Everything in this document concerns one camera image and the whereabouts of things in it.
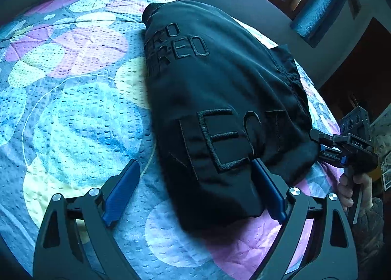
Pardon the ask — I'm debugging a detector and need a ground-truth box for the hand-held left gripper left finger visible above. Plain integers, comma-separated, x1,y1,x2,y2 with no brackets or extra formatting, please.
32,159,141,280

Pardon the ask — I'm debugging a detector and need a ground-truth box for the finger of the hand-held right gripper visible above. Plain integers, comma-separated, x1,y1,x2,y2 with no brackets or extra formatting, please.
309,128,347,148
318,145,348,167

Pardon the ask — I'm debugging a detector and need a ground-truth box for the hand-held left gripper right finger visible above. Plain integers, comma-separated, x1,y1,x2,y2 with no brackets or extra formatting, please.
252,158,358,280

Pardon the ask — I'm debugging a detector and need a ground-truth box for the black zip jacket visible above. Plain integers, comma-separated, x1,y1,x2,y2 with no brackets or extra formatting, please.
141,0,320,232

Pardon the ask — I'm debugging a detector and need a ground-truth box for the person's right forearm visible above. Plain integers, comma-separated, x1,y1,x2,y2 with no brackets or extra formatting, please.
351,197,385,272

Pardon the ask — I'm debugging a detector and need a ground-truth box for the person's right hand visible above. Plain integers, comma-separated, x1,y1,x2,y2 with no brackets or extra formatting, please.
337,172,374,212

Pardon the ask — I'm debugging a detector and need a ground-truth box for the small photo print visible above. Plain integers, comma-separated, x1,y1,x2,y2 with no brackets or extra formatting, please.
381,166,391,193

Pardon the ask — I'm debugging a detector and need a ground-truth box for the floral quilted bedspread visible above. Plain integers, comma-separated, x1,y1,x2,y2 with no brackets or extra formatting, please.
0,0,344,280

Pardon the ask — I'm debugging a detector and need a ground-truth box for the blue curtain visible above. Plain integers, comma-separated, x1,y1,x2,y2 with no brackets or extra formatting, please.
290,0,360,46

